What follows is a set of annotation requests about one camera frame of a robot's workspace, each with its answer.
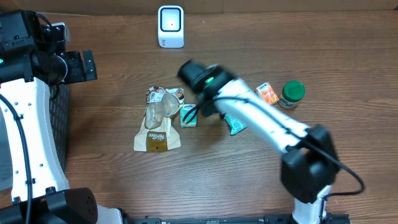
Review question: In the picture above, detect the brown white snack bag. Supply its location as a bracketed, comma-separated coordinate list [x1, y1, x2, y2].
[133, 86, 185, 152]

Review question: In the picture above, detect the green tissue pack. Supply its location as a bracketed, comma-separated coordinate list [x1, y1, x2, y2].
[180, 104, 197, 128]

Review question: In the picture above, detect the teal wet wipes pack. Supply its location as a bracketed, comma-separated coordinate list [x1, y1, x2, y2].
[224, 114, 247, 136]

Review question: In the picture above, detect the orange tissue pack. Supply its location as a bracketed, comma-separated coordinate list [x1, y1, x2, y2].
[255, 82, 279, 105]

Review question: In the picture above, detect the green lid jar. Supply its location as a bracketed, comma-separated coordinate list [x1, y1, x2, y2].
[278, 80, 305, 109]

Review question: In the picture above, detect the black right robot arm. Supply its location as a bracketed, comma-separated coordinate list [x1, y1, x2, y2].
[177, 60, 340, 223]

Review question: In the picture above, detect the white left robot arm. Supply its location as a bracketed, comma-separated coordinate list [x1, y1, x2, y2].
[1, 9, 129, 223]

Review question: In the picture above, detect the white barcode scanner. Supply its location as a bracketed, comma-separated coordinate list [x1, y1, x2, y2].
[157, 5, 185, 49]

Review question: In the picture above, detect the grey plastic basket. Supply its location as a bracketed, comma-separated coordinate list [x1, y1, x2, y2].
[1, 85, 70, 191]

